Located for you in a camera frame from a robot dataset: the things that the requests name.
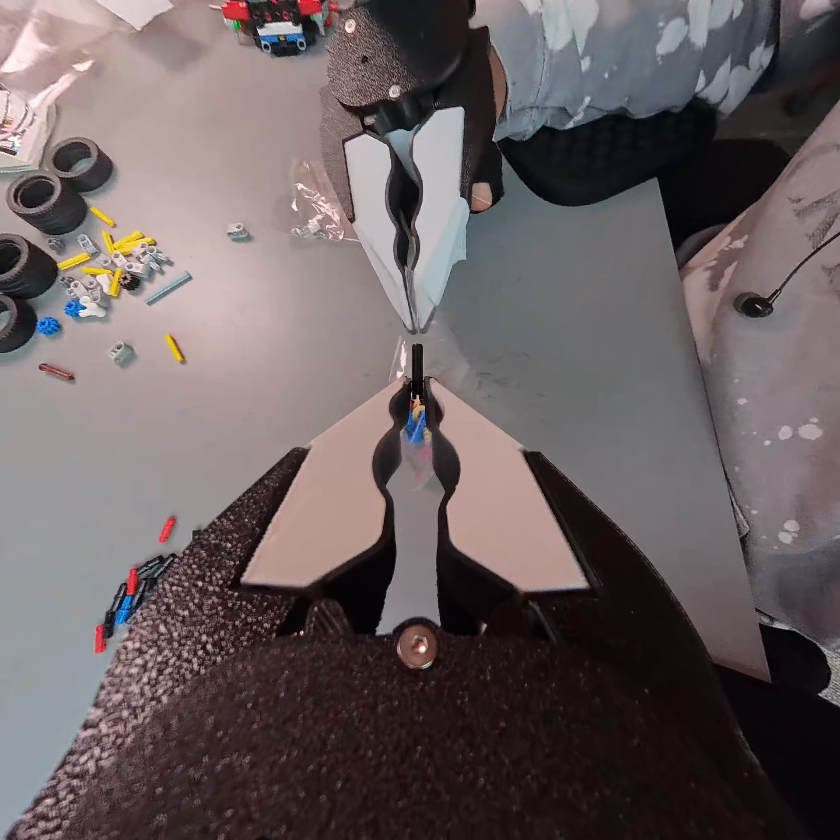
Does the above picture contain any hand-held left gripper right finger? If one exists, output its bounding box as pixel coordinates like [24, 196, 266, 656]
[425, 379, 592, 634]

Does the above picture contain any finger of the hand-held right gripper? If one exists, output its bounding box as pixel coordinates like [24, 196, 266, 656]
[408, 105, 471, 332]
[343, 130, 421, 332]

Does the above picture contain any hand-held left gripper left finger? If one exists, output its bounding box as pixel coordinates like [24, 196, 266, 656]
[240, 381, 412, 634]

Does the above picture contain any pile of small plastic pins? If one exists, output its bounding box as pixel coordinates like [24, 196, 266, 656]
[94, 515, 204, 655]

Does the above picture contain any person's right forearm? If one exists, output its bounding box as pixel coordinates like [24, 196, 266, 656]
[489, 0, 788, 142]

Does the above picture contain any grey desk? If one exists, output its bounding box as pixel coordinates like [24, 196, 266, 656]
[0, 0, 772, 815]

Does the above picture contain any person's right hand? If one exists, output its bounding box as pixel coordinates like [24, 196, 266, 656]
[469, 47, 511, 214]

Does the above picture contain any small clear plastic bag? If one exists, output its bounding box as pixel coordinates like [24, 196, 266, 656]
[289, 157, 362, 242]

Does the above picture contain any toy car model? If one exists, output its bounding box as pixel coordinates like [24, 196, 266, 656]
[220, 0, 340, 56]

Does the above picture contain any light grey long axle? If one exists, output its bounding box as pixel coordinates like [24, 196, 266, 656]
[144, 271, 193, 306]

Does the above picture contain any pile of grey yellow bricks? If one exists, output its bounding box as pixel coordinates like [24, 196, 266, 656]
[46, 206, 175, 319]

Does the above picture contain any white paper slip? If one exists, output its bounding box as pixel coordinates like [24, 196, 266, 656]
[95, 0, 175, 30]

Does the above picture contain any person's bleached sweatshirt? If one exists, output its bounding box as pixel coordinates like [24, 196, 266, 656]
[679, 118, 840, 651]

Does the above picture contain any black rubber tyre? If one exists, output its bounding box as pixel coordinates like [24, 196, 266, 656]
[5, 171, 89, 236]
[0, 233, 59, 301]
[0, 293, 38, 355]
[42, 136, 114, 193]

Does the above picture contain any instruction booklet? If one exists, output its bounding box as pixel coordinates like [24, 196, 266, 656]
[0, 82, 59, 173]

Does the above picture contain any crumpled clear plastic bag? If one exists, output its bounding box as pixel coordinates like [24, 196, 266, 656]
[0, 0, 132, 93]

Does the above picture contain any black earbud with cable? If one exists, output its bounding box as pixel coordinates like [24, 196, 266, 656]
[734, 226, 840, 320]

